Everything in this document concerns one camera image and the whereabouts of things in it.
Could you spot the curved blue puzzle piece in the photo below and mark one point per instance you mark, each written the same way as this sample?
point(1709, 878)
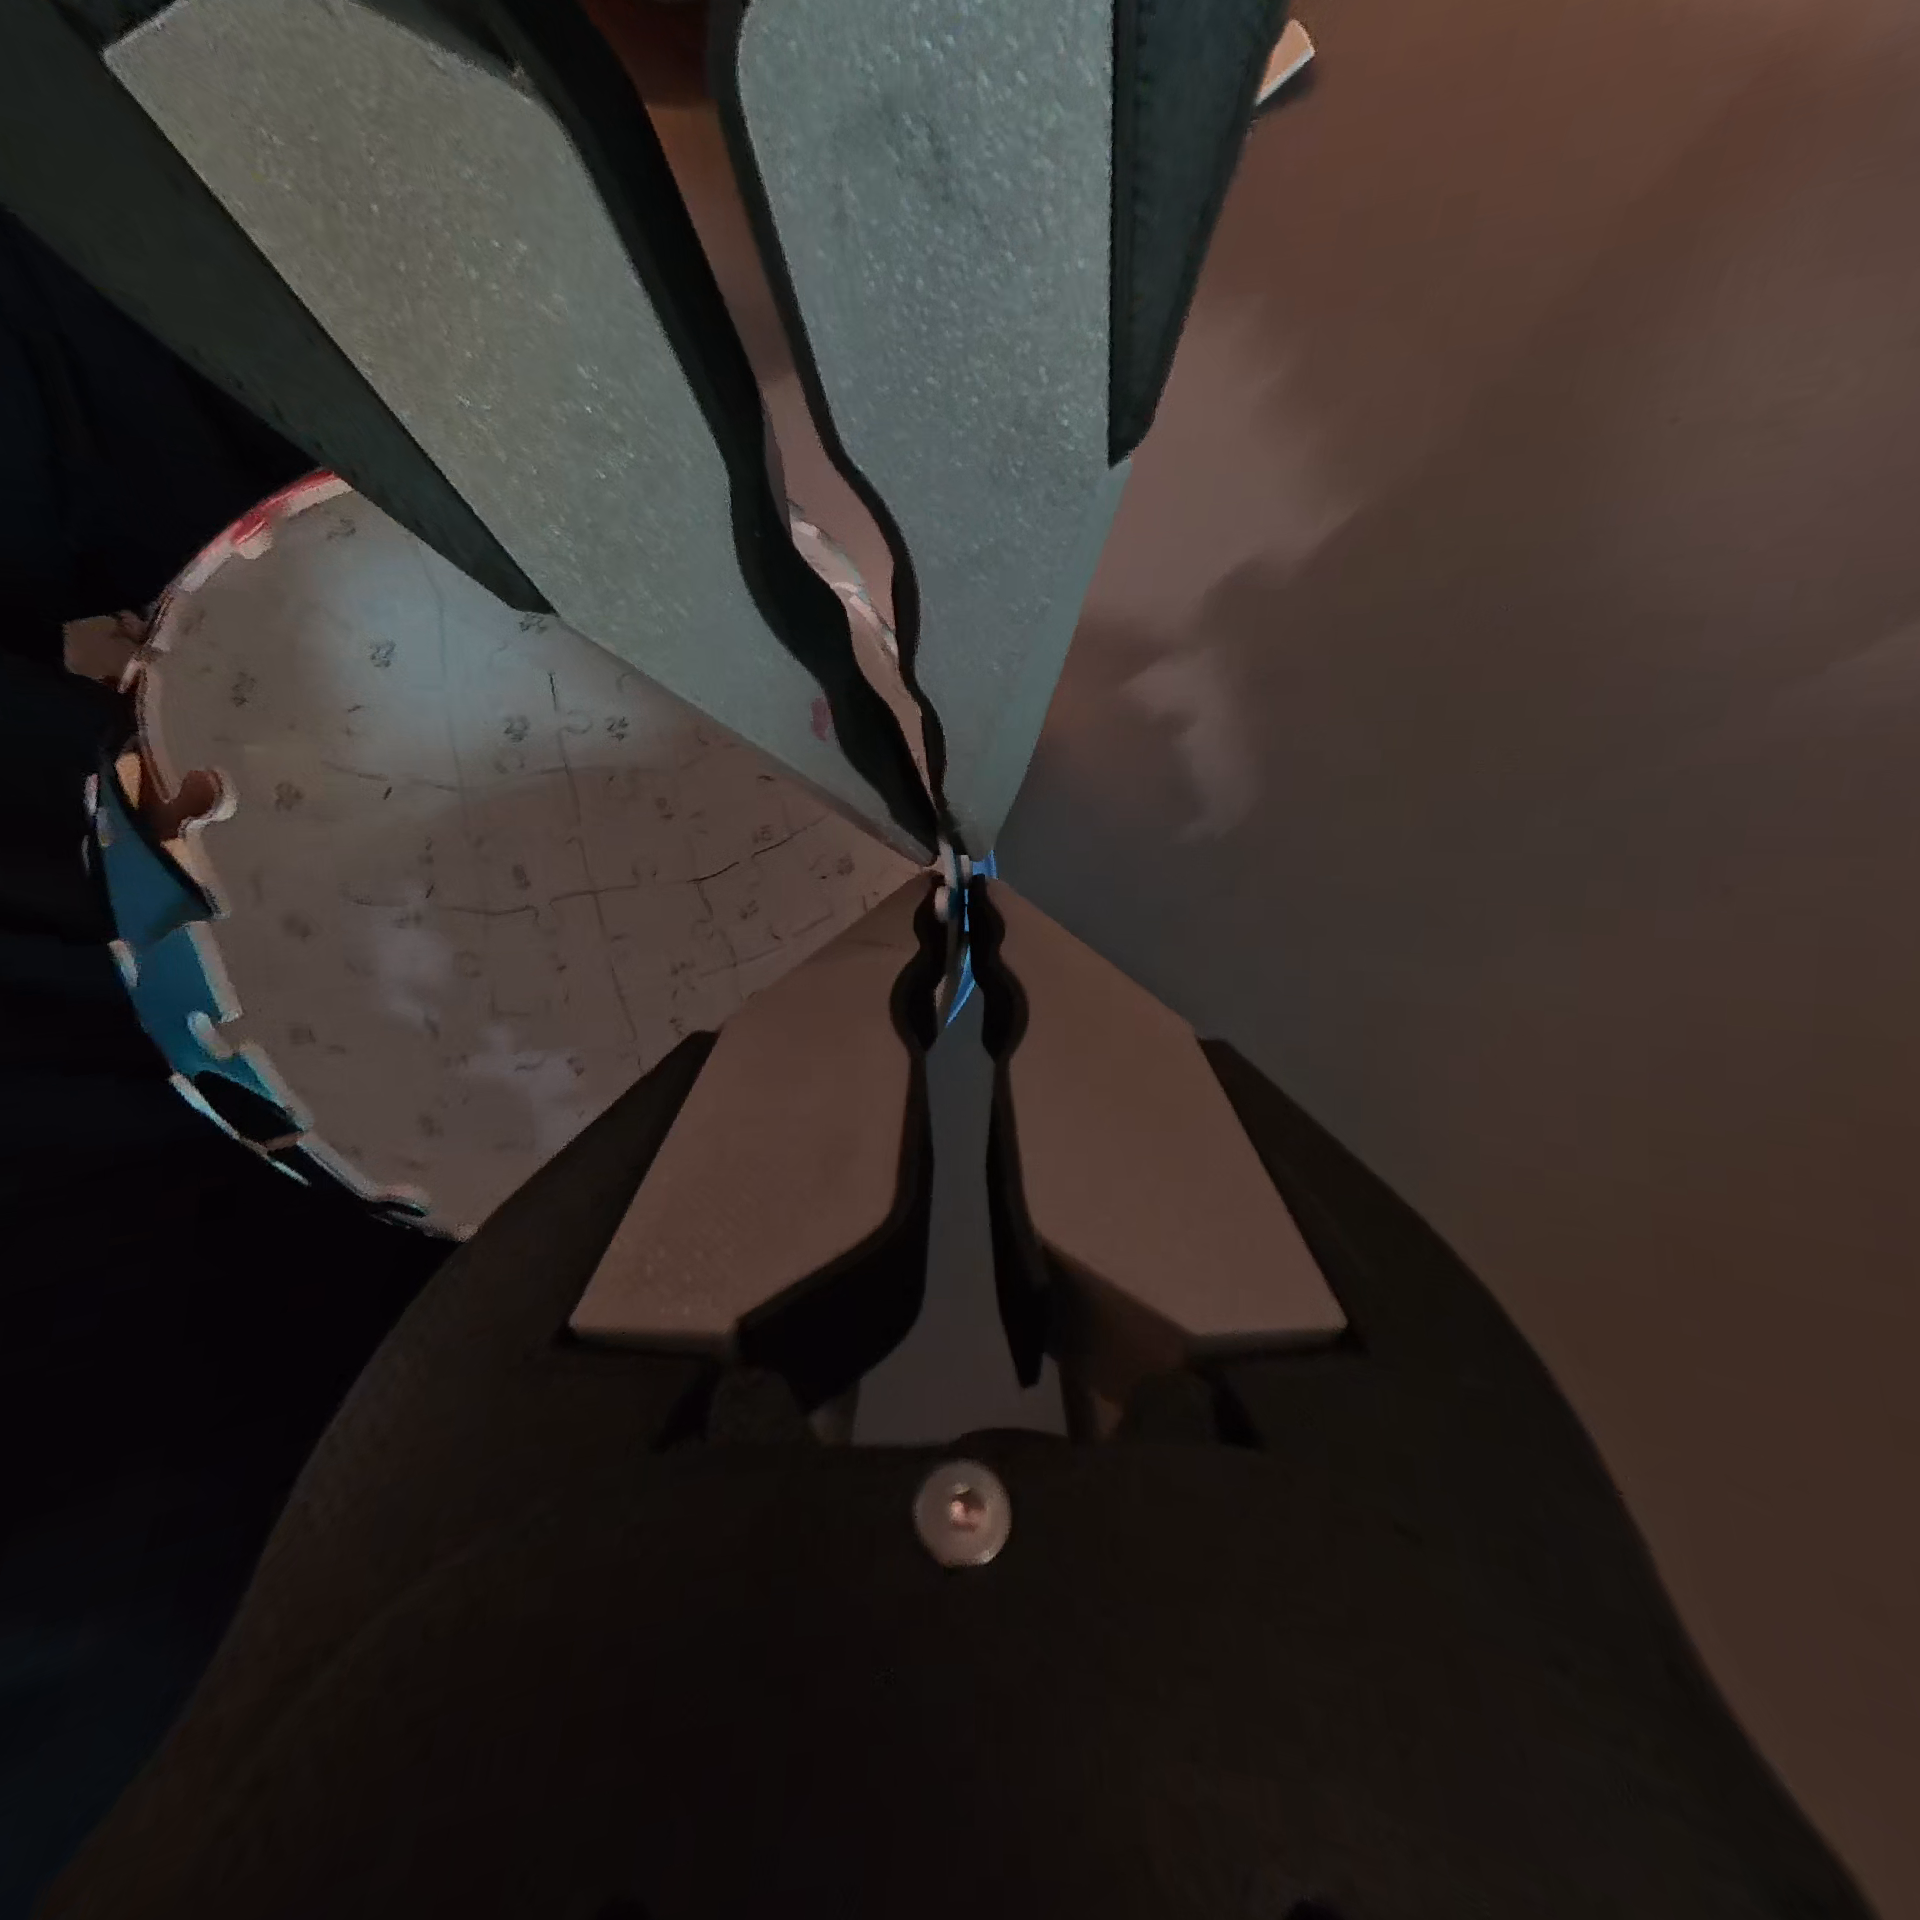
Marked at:
point(960, 998)

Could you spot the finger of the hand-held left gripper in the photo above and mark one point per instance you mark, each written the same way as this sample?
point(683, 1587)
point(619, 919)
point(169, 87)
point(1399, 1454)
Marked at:
point(974, 300)
point(451, 300)

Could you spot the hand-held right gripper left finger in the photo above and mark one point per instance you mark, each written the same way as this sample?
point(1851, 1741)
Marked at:
point(751, 1184)

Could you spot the blue white puzzle ball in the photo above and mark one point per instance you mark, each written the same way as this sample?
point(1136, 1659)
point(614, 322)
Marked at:
point(451, 900)

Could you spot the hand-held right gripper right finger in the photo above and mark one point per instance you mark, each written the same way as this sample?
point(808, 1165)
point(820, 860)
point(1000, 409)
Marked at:
point(1141, 1184)

